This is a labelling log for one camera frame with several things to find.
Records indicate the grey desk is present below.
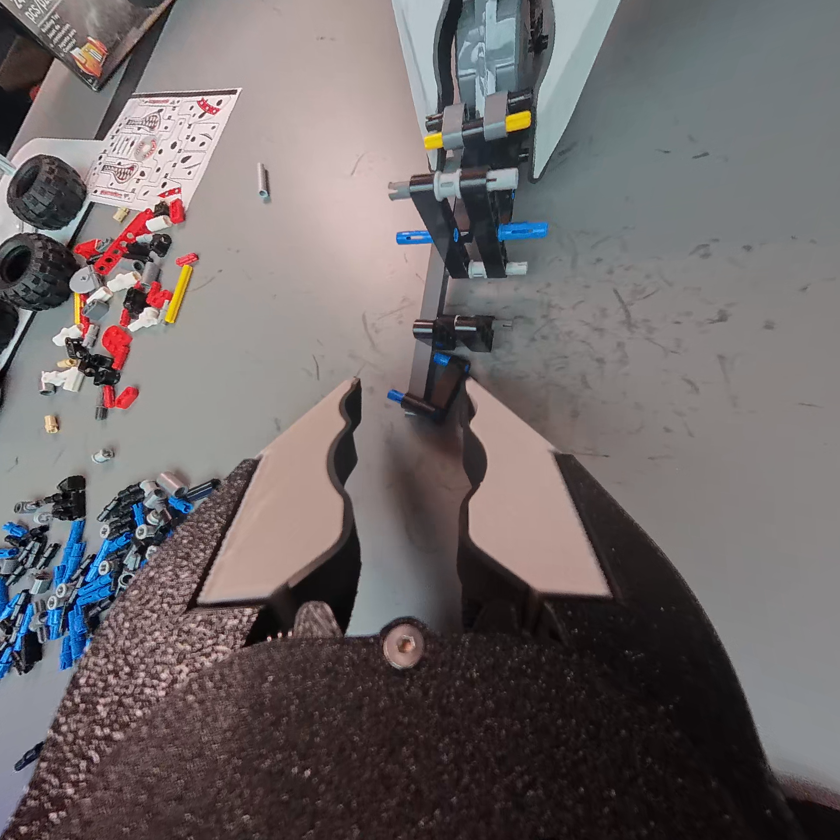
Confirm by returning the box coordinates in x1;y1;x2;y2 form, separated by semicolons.
0;0;840;788

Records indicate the grey black toy brick chassis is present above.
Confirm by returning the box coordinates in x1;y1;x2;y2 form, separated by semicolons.
387;0;550;425

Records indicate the pile of red black bricks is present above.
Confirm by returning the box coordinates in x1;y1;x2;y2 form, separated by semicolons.
39;199;188;421

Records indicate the yellow toy axle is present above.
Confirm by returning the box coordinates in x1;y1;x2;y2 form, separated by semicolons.
163;264;195;325

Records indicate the black cardboard box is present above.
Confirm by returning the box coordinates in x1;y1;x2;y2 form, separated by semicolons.
0;0;177;93

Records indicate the pile of blue black pins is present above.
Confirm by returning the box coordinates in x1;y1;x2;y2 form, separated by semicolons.
0;474;222;678

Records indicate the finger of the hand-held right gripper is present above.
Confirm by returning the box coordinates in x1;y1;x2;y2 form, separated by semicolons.
528;0;621;182
392;0;460;169

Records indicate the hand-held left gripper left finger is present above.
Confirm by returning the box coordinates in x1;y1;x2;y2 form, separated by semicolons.
197;377;362;608

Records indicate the white sticker sheet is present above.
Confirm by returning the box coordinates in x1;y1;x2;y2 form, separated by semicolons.
85;87;242;212

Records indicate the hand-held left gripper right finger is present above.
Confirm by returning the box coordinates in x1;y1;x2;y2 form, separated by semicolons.
459;379;613;597

